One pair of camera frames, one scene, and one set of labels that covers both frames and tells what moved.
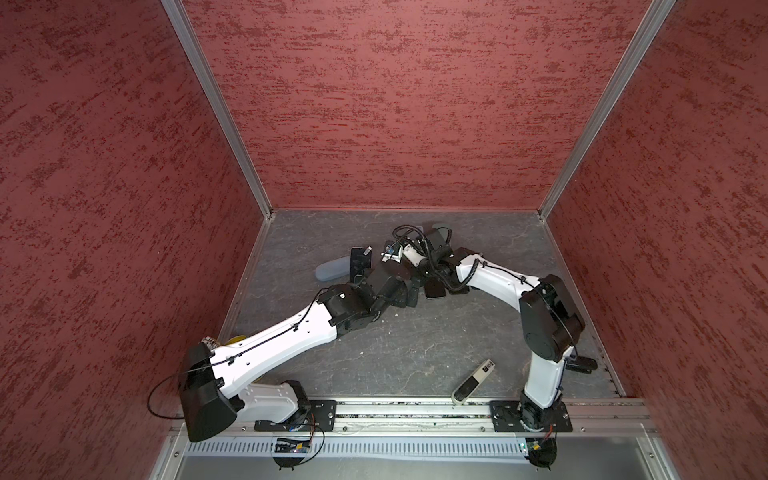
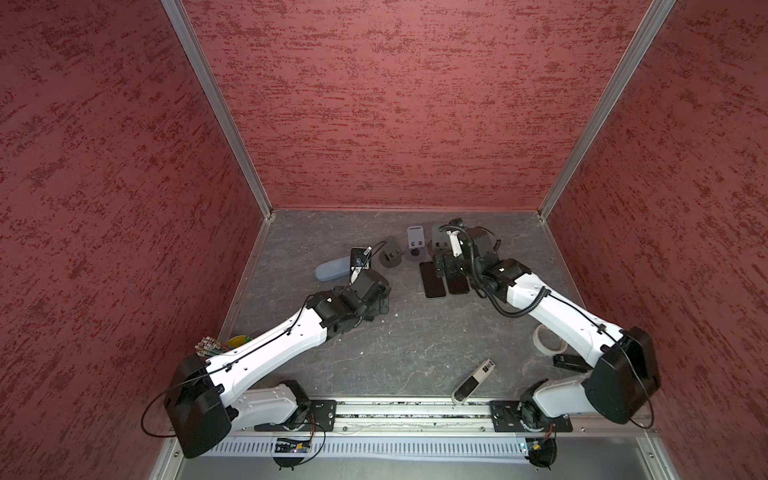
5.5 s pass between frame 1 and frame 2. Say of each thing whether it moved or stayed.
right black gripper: moved
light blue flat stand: stayed
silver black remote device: stayed
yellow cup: stayed
